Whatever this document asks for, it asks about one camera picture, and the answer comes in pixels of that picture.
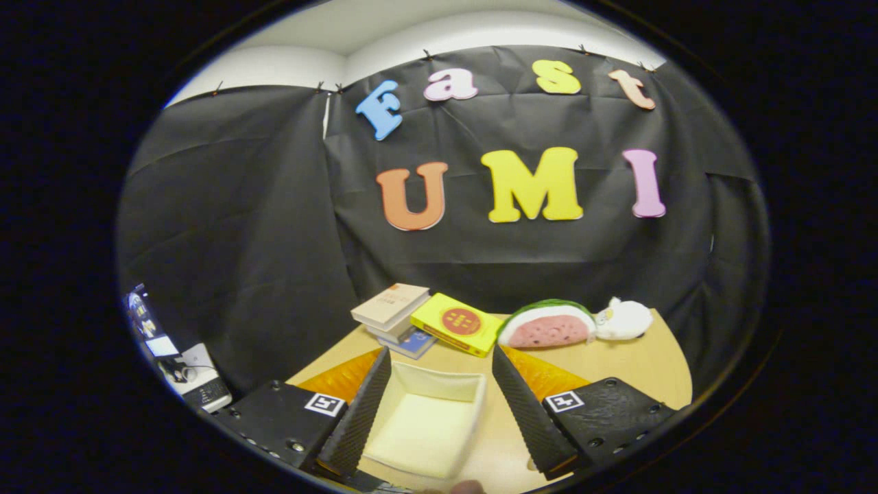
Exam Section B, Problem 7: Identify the blue cover book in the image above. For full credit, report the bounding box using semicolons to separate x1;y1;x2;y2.
377;328;438;361

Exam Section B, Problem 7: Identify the lit computer screen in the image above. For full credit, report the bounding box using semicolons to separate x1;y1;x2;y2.
126;283;180;361

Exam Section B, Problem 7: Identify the grey-spined book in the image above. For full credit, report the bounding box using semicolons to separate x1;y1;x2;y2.
364;312;419;342

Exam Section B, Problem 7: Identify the watermelon slice plush toy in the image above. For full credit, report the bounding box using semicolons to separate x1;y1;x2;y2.
497;299;597;349

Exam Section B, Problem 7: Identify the yellow book with red circle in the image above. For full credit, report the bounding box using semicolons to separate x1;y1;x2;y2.
410;293;507;358

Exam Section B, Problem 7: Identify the white plush toy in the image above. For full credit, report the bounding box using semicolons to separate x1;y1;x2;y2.
593;296;654;341

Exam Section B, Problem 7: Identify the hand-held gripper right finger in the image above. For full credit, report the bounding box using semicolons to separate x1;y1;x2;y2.
491;344;681;482

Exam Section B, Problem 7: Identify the cream fabric storage box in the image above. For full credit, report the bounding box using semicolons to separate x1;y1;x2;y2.
362;360;488;480

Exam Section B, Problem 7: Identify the beige paperback book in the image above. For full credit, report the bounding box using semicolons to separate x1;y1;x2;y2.
351;283;431;327

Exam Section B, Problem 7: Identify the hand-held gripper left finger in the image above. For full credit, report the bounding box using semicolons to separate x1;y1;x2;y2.
204;346;393;481

